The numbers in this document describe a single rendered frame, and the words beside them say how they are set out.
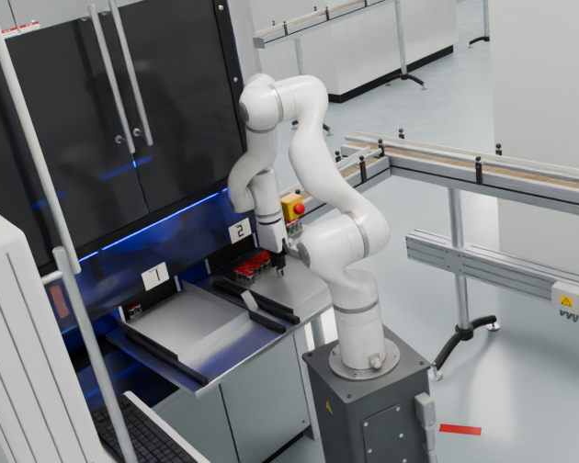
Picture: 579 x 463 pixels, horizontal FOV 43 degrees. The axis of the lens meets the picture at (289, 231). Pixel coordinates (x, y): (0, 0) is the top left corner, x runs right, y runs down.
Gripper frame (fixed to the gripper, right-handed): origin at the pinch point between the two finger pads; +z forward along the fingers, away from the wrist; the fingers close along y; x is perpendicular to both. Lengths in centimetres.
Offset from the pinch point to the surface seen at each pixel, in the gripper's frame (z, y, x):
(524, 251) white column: 69, -5, 149
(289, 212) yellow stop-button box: -5.4, -14.7, 20.1
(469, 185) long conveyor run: 7, 11, 88
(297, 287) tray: 5.8, 9.6, -1.6
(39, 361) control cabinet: -34, 41, -91
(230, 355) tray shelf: 6.1, 20.1, -37.4
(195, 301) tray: 5.7, -12.6, -25.9
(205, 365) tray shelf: 6.1, 17.5, -44.2
